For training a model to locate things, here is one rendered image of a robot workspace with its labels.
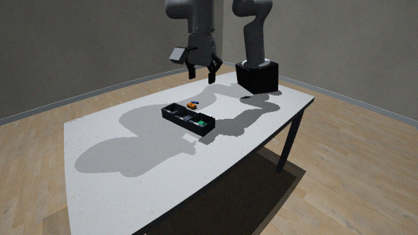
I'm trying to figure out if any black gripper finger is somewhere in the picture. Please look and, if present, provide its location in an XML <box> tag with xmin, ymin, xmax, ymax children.
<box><xmin>185</xmin><ymin>58</ymin><xmax>196</xmax><ymax>79</ymax></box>
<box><xmin>207</xmin><ymin>53</ymin><xmax>223</xmax><ymax>84</ymax></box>

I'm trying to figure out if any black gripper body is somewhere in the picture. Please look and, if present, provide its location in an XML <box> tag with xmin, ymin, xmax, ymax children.
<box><xmin>187</xmin><ymin>34</ymin><xmax>217</xmax><ymax>66</ymax></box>

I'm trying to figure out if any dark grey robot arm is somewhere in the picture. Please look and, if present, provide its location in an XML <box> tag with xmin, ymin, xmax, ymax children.
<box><xmin>165</xmin><ymin>0</ymin><xmax>273</xmax><ymax>68</ymax></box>

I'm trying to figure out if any black rack of bins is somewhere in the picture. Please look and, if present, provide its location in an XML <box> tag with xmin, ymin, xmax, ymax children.
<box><xmin>161</xmin><ymin>103</ymin><xmax>215</xmax><ymax>137</ymax></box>

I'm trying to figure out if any orange box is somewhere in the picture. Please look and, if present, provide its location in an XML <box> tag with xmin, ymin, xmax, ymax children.
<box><xmin>187</xmin><ymin>103</ymin><xmax>196</xmax><ymax>110</ymax></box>

